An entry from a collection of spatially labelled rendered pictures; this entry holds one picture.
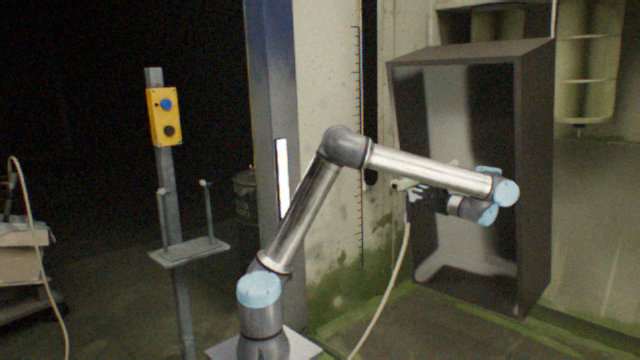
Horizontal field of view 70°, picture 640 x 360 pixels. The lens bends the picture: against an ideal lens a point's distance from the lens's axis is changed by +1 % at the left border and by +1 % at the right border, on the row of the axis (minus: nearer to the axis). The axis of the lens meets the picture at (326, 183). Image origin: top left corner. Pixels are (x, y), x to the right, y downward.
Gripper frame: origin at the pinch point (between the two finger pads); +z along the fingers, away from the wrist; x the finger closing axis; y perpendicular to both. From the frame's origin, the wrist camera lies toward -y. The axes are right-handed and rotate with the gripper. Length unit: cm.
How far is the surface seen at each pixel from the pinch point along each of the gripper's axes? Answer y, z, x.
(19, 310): 116, 214, -107
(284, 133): -9, 77, -2
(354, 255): 77, 64, 45
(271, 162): 5, 77, -10
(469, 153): -2, 2, 58
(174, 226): 32, 96, -58
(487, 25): -63, 39, 140
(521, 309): 57, -44, 33
